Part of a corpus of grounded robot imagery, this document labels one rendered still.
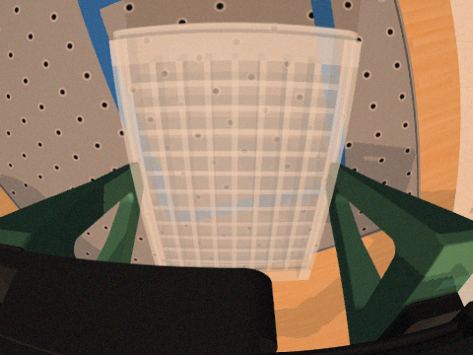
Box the blue tape outline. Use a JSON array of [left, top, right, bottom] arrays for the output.
[[77, 0, 335, 110]]

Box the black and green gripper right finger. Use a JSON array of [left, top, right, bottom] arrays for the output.
[[329, 164, 473, 345]]

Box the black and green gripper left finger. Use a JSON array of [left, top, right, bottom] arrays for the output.
[[0, 164, 140, 263]]

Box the beige gridded plate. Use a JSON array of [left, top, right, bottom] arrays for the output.
[[109, 22, 362, 281]]

